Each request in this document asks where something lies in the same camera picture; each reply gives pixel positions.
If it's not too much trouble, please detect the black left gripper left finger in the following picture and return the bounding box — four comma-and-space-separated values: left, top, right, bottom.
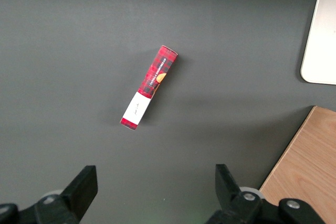
35, 165, 99, 224

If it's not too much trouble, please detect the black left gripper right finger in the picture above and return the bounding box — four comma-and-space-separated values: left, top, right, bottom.
207, 164, 264, 224

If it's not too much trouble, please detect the beige plastic tray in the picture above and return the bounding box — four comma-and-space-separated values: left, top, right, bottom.
300, 0, 336, 86

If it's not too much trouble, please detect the wooden drawer cabinet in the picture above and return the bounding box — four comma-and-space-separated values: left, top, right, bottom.
258, 105, 336, 224

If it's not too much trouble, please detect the red tartan shortbread box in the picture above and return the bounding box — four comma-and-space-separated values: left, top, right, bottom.
120, 45, 179, 132

